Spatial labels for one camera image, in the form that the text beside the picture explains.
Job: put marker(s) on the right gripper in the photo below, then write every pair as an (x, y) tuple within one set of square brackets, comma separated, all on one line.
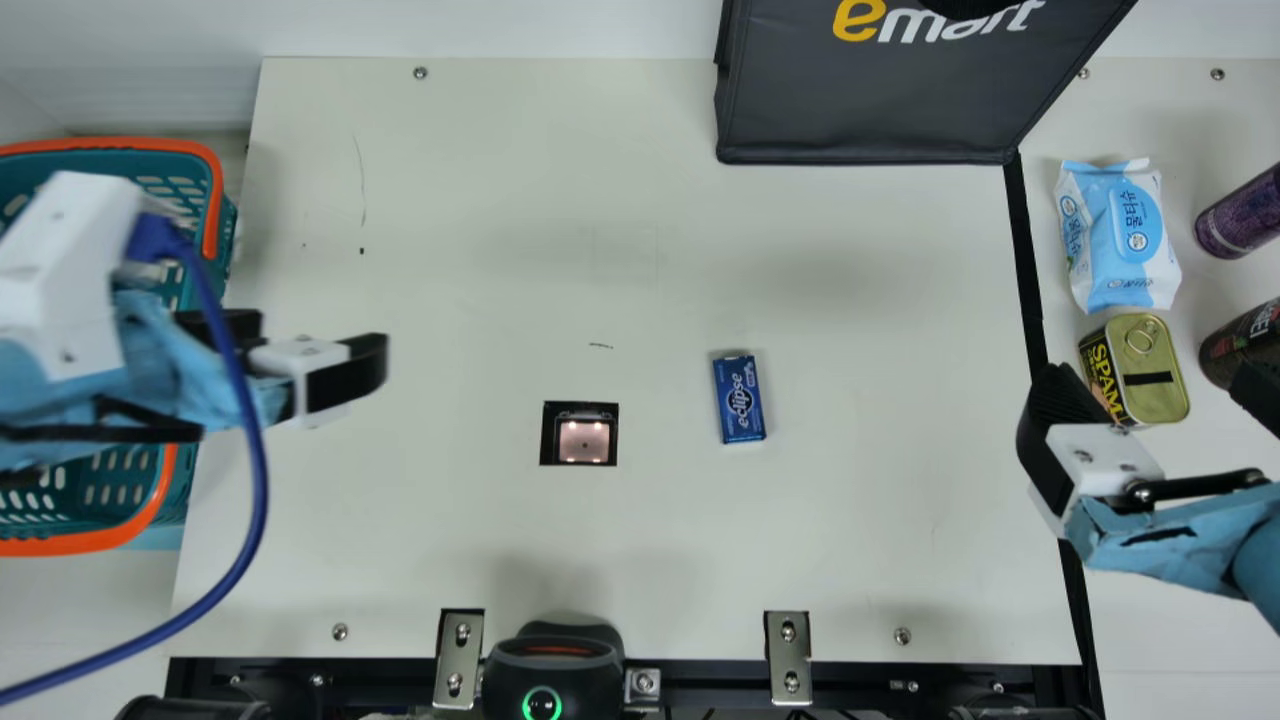
[(1180, 545)]

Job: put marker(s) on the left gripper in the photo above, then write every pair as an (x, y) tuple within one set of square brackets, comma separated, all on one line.
[(165, 370)]

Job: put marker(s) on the blue box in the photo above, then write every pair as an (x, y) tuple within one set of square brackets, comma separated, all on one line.
[(739, 398)]

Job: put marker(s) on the teal shopping basket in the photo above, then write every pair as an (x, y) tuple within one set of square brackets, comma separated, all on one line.
[(120, 492)]

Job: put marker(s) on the rectangular tin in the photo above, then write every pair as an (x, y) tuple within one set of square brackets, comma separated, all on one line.
[(1140, 370)]

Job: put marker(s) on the dark coffee bottle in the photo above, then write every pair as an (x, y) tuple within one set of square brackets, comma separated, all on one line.
[(1245, 335)]

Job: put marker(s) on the black strip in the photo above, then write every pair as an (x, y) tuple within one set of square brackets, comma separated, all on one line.
[(1030, 300)]

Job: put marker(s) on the white and blue wipes pack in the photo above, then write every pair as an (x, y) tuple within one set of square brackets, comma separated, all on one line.
[(1115, 235)]

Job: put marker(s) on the purple can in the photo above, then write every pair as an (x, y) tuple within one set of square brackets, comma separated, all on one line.
[(1245, 215)]

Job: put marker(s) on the black device with green light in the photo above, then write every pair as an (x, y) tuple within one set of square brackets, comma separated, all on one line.
[(552, 670)]

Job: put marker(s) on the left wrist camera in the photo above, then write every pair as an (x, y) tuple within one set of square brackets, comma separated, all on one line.
[(60, 270)]

